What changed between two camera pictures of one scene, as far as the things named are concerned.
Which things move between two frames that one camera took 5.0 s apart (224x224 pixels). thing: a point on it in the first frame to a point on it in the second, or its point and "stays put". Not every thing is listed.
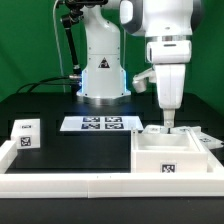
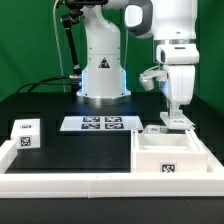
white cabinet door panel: [155, 129] stays put
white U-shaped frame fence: [107, 184] stays put
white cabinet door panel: [209, 141] to [176, 123]
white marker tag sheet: [101, 123] stays put
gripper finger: [167, 118] to [172, 111]
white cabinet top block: [26, 133] stays put
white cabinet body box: [168, 153] stays put
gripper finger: [172, 119] to [179, 114]
